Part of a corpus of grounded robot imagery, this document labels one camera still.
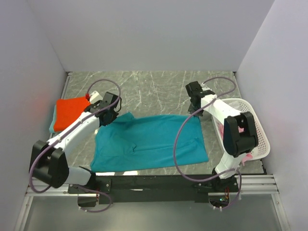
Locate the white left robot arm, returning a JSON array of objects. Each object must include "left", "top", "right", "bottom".
[{"left": 29, "top": 92, "right": 121, "bottom": 193}]

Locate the folded orange t shirt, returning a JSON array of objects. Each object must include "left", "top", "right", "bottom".
[{"left": 54, "top": 97, "right": 90, "bottom": 131}]

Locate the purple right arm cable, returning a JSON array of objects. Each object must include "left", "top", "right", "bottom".
[{"left": 173, "top": 77, "right": 243, "bottom": 181}]

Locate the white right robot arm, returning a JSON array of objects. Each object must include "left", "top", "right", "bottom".
[{"left": 185, "top": 81, "right": 258, "bottom": 192}]

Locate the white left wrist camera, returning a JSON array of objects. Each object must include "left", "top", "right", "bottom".
[{"left": 89, "top": 90, "right": 103, "bottom": 104}]

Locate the folded light teal t shirt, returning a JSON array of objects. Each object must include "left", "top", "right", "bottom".
[{"left": 49, "top": 105, "right": 61, "bottom": 133}]

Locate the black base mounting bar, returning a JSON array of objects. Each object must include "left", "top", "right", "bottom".
[{"left": 68, "top": 174, "right": 241, "bottom": 207}]

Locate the white plastic laundry basket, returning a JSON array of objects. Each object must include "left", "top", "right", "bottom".
[{"left": 212, "top": 98, "right": 270, "bottom": 164}]

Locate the white t shirt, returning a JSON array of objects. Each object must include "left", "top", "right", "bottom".
[{"left": 227, "top": 101, "right": 241, "bottom": 111}]

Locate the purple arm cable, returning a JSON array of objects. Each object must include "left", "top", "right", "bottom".
[
  {"left": 173, "top": 77, "right": 243, "bottom": 181},
  {"left": 28, "top": 78, "right": 122, "bottom": 194}
]

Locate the pink t shirt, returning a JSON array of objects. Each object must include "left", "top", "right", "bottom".
[{"left": 218, "top": 121, "right": 255, "bottom": 167}]

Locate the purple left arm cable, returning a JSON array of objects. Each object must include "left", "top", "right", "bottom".
[{"left": 28, "top": 78, "right": 122, "bottom": 194}]

